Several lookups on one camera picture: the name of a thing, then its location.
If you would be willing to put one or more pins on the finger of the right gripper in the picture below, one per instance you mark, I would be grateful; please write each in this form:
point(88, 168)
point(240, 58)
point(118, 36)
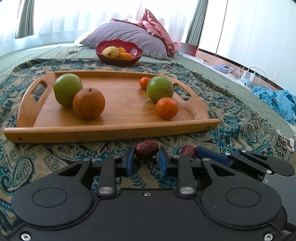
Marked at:
point(202, 153)

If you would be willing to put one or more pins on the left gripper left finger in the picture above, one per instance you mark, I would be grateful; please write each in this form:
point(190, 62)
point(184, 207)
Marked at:
point(111, 168)

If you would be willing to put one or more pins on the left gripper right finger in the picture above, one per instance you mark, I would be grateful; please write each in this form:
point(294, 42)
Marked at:
point(178, 166)

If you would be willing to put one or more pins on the dark red jujube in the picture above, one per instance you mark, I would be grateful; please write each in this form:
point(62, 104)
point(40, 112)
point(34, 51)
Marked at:
point(188, 150)
point(146, 150)

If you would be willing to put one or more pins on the orange mandarin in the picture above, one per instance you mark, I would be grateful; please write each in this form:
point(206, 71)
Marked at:
point(167, 108)
point(144, 82)

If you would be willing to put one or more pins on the large green round fruit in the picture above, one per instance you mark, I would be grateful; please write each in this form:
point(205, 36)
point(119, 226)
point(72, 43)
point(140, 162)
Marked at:
point(159, 87)

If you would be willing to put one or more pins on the brownish orange fruit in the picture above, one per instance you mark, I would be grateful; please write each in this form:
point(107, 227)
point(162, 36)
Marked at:
point(89, 103)

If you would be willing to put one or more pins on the green apple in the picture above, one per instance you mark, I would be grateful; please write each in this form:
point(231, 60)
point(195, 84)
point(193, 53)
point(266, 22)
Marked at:
point(65, 88)

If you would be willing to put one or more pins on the blue cloth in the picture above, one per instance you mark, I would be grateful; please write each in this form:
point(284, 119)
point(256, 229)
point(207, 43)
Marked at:
point(281, 101)

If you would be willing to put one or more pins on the wooden serving tray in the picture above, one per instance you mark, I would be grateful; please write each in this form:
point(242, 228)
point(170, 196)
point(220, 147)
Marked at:
point(129, 113)

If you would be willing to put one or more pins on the teal patterned throw blanket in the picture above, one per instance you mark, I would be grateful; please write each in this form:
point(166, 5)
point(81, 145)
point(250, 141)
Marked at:
point(242, 126)

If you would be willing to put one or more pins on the lavender cloth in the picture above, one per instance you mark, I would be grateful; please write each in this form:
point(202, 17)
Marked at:
point(224, 68)

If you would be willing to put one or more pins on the white charger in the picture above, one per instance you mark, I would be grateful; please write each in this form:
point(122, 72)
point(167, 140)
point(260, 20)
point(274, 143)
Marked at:
point(248, 76)

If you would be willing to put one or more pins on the green curtain right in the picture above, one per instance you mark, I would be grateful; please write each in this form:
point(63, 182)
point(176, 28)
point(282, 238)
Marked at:
point(196, 26)

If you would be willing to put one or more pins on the green curtain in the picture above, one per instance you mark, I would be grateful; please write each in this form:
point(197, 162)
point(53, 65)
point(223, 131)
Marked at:
point(196, 26)
point(25, 19)

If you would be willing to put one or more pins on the small orange fruit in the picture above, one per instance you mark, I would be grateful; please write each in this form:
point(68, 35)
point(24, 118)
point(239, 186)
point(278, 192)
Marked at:
point(122, 50)
point(125, 56)

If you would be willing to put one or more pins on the red fruit bowl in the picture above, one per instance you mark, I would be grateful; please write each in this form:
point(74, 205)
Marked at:
point(130, 47)

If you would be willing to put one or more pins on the yellow mango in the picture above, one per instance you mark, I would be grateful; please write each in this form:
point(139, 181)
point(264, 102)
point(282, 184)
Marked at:
point(111, 52)

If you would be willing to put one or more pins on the pink blanket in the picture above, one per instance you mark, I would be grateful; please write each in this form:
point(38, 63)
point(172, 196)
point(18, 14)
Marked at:
point(154, 27)

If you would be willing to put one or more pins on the purple pillow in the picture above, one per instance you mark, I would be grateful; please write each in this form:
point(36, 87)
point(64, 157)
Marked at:
point(151, 46)

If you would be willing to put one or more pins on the green quilted bedspread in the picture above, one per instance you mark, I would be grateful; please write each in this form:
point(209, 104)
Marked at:
point(71, 51)

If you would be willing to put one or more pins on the white sheer curtain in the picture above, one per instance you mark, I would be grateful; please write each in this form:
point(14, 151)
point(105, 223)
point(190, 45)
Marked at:
point(72, 16)

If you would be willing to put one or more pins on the green curtain left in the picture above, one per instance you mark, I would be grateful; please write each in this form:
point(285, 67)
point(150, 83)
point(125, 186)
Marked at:
point(25, 19)

